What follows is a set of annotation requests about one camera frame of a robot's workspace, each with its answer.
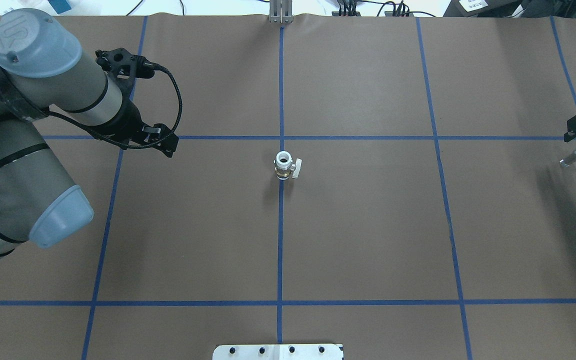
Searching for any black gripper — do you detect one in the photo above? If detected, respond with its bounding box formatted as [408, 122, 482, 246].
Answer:
[89, 96, 179, 158]

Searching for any white brass PPR ball valve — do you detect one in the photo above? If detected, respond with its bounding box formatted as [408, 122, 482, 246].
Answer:
[273, 150, 303, 182]

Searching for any chrome threaded pipe fitting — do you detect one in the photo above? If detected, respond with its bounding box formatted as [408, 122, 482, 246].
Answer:
[558, 149, 576, 168]

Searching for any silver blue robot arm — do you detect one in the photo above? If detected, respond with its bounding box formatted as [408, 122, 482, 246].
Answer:
[0, 7, 183, 259]

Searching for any black camera cable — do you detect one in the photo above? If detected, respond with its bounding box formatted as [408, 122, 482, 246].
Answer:
[43, 62, 183, 150]

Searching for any aluminium frame post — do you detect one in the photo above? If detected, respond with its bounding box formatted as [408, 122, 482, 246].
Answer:
[267, 0, 294, 25]

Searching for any white camera stand post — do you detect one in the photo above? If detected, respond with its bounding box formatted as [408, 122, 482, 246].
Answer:
[212, 343, 345, 360]

